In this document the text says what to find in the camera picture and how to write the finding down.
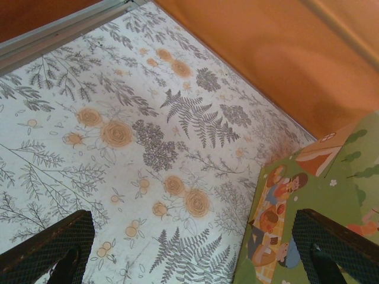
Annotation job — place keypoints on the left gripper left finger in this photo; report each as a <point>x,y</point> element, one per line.
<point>44,257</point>

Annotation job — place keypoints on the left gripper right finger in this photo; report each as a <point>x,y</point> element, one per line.
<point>340,254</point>

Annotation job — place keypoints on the white printed paper bag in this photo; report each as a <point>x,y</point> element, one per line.
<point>325,177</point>

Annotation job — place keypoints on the floral table mat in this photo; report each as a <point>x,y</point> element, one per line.
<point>118,88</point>

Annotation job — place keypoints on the aluminium table side rail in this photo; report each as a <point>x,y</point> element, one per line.
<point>59,32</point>

